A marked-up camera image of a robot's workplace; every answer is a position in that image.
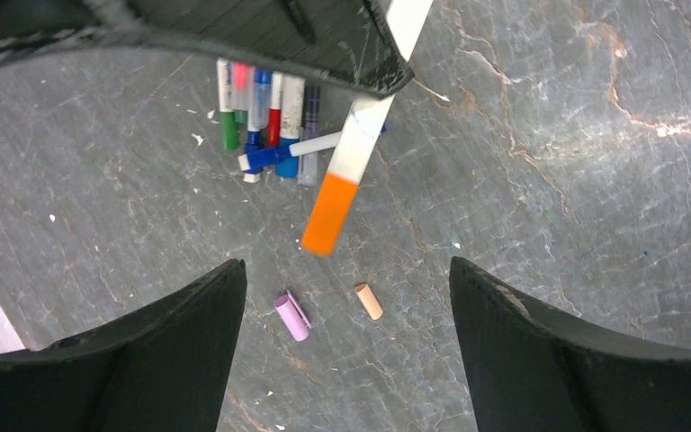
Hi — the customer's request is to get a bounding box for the peach pen cap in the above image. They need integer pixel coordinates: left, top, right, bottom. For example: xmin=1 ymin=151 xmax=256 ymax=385
xmin=354 ymin=283 xmax=383 ymax=320

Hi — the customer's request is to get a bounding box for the purple highlighter cap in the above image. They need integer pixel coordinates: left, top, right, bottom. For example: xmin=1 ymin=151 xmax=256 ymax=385
xmin=274 ymin=290 xmax=311 ymax=342

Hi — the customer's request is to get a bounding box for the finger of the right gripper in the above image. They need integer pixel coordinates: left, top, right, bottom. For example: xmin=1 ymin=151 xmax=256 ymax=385
xmin=0 ymin=0 xmax=413 ymax=99

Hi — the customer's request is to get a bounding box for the red capped marker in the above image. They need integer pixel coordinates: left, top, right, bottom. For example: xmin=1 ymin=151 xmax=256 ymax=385
xmin=266 ymin=72 xmax=283 ymax=147

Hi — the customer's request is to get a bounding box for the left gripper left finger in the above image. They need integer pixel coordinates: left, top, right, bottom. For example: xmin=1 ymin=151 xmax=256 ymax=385
xmin=0 ymin=259 xmax=247 ymax=431

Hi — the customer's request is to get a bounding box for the green capped marker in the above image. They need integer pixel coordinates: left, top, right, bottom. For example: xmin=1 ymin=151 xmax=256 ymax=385
xmin=216 ymin=58 xmax=238 ymax=150

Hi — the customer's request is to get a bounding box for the pink highlighter pen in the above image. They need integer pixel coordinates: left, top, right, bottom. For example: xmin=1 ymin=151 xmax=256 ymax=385
xmin=230 ymin=62 xmax=254 ymax=123

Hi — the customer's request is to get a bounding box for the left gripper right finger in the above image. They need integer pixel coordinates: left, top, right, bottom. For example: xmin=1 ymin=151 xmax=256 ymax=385
xmin=449 ymin=256 xmax=691 ymax=431

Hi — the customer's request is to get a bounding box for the blue capped marker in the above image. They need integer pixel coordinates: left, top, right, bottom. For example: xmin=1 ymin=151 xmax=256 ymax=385
xmin=245 ymin=67 xmax=273 ymax=154

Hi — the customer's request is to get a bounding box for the orange capped marker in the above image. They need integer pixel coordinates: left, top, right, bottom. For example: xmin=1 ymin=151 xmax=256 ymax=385
xmin=301 ymin=0 xmax=432 ymax=257

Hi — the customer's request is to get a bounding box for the dark purple pen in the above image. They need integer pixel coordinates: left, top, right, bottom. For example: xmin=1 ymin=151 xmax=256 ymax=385
xmin=298 ymin=84 xmax=321 ymax=186

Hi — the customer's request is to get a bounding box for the blue pen crosswise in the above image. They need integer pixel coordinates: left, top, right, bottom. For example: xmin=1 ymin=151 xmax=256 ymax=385
xmin=237 ymin=122 xmax=390 ymax=173

